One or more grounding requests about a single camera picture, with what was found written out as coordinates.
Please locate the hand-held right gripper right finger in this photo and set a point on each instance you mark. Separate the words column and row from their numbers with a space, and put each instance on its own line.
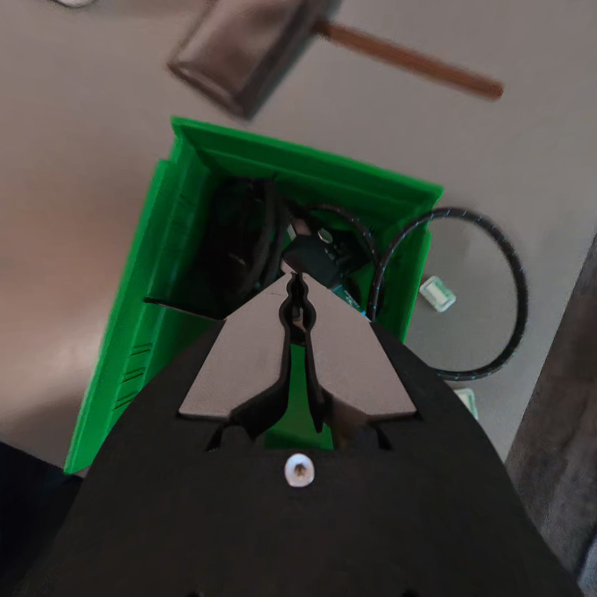
column 359, row 368

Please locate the brushed metal hub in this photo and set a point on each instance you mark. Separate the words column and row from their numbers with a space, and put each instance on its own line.
column 317, row 261

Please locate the green storage bin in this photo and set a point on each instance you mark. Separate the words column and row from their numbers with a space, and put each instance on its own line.
column 140, row 303

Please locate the small black hub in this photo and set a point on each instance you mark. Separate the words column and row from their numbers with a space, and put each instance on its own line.
column 228, row 242

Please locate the small clear plug cap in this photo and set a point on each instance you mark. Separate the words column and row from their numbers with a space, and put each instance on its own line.
column 468, row 403
column 437, row 294

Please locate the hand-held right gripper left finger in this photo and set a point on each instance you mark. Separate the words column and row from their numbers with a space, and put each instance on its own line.
column 238, row 368

